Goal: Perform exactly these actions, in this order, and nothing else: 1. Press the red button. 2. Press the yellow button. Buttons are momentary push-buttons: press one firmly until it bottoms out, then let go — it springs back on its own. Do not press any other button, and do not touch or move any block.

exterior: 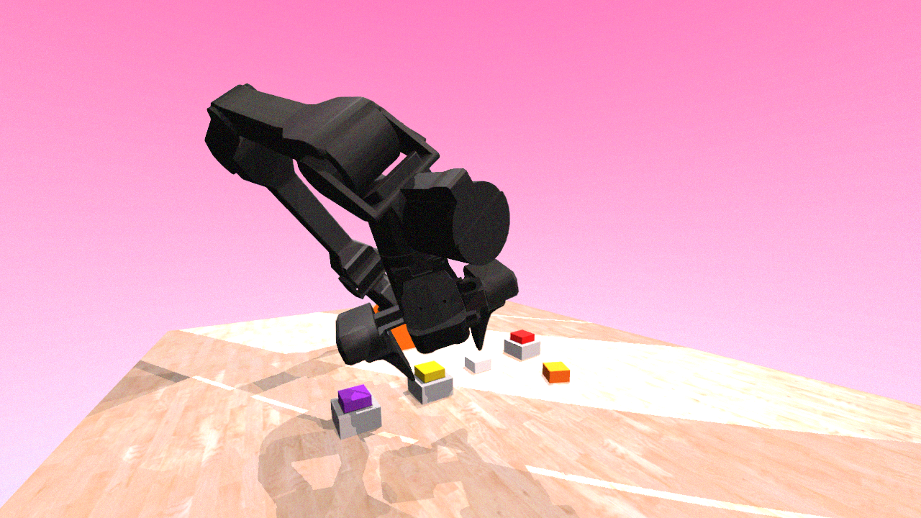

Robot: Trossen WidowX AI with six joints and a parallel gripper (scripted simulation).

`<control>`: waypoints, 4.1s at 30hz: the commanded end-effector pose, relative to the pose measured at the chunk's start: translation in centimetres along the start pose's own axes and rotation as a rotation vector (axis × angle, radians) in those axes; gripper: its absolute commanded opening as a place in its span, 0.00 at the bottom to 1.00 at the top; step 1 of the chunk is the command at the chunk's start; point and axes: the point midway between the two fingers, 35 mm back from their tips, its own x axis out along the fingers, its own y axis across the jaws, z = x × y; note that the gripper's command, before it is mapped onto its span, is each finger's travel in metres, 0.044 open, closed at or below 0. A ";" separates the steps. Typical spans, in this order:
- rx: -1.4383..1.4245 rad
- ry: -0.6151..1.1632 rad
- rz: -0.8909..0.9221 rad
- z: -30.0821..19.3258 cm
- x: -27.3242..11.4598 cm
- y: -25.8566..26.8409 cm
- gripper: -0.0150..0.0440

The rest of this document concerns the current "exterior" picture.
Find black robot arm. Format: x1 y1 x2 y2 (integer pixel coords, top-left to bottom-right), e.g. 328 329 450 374
204 83 510 355

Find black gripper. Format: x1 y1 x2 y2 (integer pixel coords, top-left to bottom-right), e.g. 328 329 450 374
335 251 520 381

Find red button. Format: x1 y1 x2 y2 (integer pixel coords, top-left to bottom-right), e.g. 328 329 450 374
504 330 541 360

